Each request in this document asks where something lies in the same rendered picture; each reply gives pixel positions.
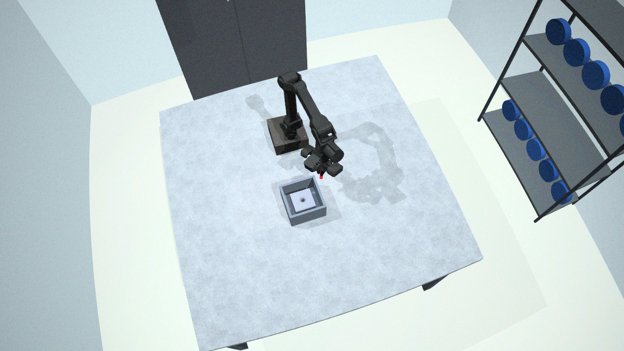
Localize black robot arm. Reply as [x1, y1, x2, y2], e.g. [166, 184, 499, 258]
[277, 70, 344, 172]

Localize white square plate with hole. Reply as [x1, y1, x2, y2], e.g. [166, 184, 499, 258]
[290, 188, 316, 214]

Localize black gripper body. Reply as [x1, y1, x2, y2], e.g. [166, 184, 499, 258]
[300, 145, 343, 177]

